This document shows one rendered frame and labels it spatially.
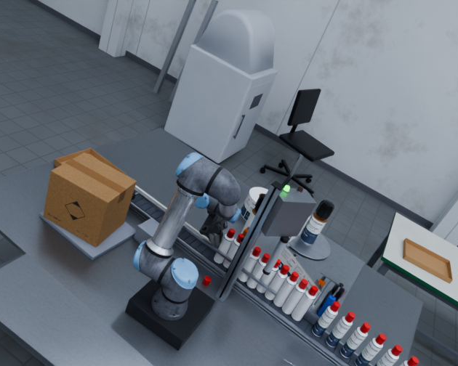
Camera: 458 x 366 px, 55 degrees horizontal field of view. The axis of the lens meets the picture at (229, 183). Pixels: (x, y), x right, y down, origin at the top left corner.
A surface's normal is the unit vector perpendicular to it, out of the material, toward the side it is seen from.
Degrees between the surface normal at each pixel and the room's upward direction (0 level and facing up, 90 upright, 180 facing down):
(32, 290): 0
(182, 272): 10
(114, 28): 90
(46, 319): 0
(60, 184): 90
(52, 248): 0
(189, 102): 90
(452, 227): 90
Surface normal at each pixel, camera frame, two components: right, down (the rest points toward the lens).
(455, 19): -0.43, 0.34
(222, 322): 0.35, -0.79
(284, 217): 0.36, 0.61
